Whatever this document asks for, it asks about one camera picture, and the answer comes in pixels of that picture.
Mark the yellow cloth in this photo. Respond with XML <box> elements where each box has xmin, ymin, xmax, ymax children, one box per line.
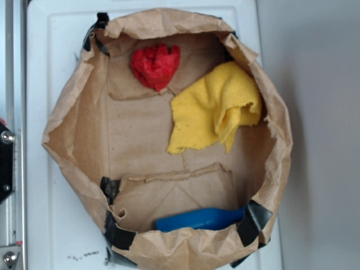
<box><xmin>167</xmin><ymin>61</ymin><xmax>262</xmax><ymax>154</ymax></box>

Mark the red crumpled cloth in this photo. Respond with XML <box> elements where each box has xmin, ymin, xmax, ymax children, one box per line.
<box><xmin>130</xmin><ymin>43</ymin><xmax>181</xmax><ymax>92</ymax></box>

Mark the brown paper bag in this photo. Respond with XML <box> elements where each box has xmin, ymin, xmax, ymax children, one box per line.
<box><xmin>42</xmin><ymin>8</ymin><xmax>293</xmax><ymax>269</ymax></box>

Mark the white plastic tray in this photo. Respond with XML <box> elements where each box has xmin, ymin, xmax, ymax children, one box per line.
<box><xmin>25</xmin><ymin>0</ymin><xmax>285</xmax><ymax>270</ymax></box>

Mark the blue plastic bottle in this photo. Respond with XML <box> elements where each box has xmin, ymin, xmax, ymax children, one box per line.
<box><xmin>155</xmin><ymin>207</ymin><xmax>246</xmax><ymax>232</ymax></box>

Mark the metal frame rail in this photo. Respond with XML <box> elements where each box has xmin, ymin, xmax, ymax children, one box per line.
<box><xmin>1</xmin><ymin>1</ymin><xmax>28</xmax><ymax>269</ymax></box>

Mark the black bracket with bolts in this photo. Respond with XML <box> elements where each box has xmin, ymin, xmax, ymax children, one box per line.
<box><xmin>0</xmin><ymin>118</ymin><xmax>15</xmax><ymax>204</ymax></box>

